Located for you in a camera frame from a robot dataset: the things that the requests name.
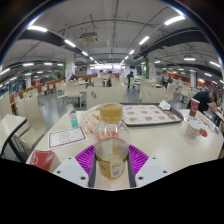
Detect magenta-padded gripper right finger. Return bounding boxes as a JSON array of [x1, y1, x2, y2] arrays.
[[127, 144, 170, 189]]

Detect printed paper tray liner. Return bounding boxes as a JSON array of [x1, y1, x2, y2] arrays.
[[122, 104, 178, 125]]

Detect white red-bordered paper sheet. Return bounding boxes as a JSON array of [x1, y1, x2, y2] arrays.
[[47, 125, 88, 150]]

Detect clear plastic food bag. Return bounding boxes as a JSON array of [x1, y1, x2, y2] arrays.
[[80, 105, 102, 134]]

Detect group of beige chairs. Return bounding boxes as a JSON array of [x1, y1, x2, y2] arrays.
[[0, 75, 201, 152]]

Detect dark brown food tray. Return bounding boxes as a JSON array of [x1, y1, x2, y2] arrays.
[[120, 102, 185, 128]]

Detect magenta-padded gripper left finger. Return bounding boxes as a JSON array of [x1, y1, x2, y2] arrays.
[[52, 144, 98, 189]]

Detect white patterned mug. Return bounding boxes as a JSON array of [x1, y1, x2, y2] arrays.
[[185, 119, 208, 140]]

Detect clear yellow-capped drink bottle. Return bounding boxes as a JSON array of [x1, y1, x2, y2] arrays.
[[93, 103, 131, 180]]

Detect white black-edged table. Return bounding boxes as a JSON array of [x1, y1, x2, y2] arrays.
[[211, 108, 224, 126], [0, 113, 28, 158]]

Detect ceiling air conditioner unit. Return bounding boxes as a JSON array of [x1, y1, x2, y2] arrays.
[[79, 31, 100, 45]]

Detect small hand sanitizer bottle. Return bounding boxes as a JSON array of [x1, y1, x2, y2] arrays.
[[67, 107, 80, 129]]

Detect group of ceiling lights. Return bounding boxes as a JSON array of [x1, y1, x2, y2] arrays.
[[0, 14, 224, 85]]

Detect beige chair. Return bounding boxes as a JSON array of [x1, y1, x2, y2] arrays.
[[85, 85, 126, 110], [141, 85, 168, 104]]

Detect crumpled white napkin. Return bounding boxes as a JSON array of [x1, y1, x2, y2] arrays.
[[159, 99, 172, 111]]

